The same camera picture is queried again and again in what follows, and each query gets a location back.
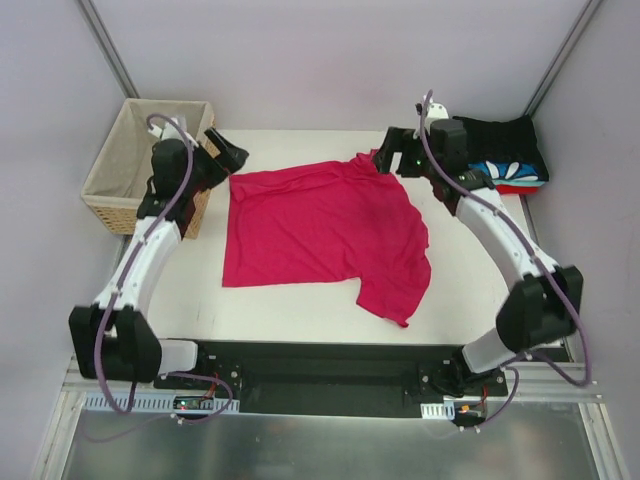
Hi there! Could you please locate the right aluminium frame post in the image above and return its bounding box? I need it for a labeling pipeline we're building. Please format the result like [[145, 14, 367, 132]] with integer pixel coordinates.
[[523, 0, 605, 117]]

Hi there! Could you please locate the purple cable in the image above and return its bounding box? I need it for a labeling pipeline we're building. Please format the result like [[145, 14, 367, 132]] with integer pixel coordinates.
[[417, 89, 597, 440], [82, 113, 236, 444]]

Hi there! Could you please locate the aluminium frame post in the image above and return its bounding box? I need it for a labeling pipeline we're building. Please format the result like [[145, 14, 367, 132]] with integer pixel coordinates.
[[523, 0, 605, 117], [75, 0, 140, 98]]

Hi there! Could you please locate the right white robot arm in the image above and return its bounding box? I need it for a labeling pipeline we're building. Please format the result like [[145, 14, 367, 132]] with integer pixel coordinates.
[[373, 119, 593, 397]]

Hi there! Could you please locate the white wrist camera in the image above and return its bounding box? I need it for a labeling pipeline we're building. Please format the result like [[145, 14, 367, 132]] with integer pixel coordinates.
[[415, 100, 450, 123], [148, 116, 187, 141]]

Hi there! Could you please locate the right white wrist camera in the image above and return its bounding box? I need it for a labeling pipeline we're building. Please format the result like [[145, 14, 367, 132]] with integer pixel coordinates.
[[415, 100, 450, 123]]

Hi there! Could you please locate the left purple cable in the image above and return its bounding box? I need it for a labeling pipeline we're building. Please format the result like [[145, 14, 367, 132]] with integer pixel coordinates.
[[82, 113, 236, 444]]

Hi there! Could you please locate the red t shirt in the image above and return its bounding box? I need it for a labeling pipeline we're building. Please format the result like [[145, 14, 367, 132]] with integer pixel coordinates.
[[496, 184, 541, 196]]

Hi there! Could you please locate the wicker basket with liner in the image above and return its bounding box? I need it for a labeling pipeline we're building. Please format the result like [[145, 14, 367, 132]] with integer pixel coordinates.
[[81, 99, 218, 235]]

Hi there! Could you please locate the pink t shirt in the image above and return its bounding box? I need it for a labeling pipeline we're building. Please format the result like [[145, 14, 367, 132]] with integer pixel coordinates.
[[222, 153, 432, 328]]

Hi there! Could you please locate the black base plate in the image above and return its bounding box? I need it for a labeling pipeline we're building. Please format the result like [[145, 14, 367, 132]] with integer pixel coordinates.
[[152, 338, 511, 416]]

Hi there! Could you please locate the left aluminium frame post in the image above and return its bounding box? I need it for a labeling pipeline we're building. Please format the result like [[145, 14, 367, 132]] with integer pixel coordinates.
[[75, 0, 140, 98]]

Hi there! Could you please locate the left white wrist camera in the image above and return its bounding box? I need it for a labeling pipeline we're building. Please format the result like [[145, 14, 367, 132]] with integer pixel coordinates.
[[148, 116, 187, 141]]

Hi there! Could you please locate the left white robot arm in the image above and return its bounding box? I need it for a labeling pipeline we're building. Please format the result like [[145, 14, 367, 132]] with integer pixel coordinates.
[[69, 126, 249, 389]]

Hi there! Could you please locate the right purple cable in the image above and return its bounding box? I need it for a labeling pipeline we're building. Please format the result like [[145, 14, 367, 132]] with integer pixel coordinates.
[[417, 89, 597, 440]]

